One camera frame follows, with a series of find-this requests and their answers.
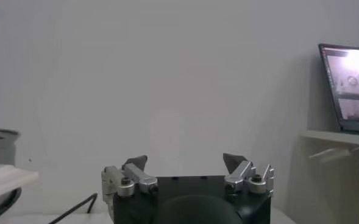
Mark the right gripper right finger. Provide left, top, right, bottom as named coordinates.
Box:
left=222, top=153, right=275, bottom=195

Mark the white side table with laptop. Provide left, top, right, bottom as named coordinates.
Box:
left=299, top=129, right=359, bottom=164

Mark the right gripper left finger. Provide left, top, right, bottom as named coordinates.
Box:
left=101, top=155, right=159, bottom=198

